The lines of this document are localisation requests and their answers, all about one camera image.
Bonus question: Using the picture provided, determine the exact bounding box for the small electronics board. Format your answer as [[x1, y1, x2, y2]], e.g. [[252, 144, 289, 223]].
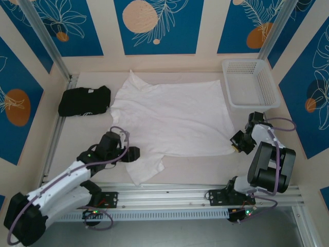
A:
[[82, 208, 104, 220], [227, 207, 258, 224]]

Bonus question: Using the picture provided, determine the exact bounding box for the white t-shirt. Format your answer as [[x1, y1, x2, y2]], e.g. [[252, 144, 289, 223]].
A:
[[109, 69, 235, 186]]

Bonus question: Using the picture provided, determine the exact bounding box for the white slotted cable duct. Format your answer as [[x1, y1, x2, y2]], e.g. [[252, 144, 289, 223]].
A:
[[46, 208, 230, 222]]

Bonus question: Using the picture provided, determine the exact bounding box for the folded black t-shirt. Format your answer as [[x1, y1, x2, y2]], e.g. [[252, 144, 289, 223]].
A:
[[58, 85, 112, 118]]

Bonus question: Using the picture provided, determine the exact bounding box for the blue floral wall panel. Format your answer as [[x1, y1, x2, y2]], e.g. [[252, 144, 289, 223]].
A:
[[0, 0, 54, 75], [279, 24, 329, 160], [114, 0, 205, 56], [0, 37, 44, 166], [267, 0, 329, 69], [32, 0, 104, 58], [217, 0, 286, 55]]

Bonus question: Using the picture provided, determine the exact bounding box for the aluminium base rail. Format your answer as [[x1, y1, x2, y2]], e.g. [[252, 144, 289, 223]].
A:
[[41, 183, 301, 211]]

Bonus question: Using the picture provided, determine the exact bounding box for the aluminium frame bar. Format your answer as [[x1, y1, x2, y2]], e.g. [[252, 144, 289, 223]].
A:
[[291, 205, 318, 247]]

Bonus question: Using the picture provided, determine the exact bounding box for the white perforated plastic basket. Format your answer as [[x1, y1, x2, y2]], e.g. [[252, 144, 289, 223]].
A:
[[221, 58, 281, 113]]

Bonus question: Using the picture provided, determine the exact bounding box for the aluminium frame post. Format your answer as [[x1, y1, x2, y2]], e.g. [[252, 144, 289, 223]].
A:
[[18, 0, 72, 82], [258, 0, 301, 60]]

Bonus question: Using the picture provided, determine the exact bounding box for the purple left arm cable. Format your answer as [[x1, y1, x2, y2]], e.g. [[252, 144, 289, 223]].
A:
[[6, 126, 130, 245]]

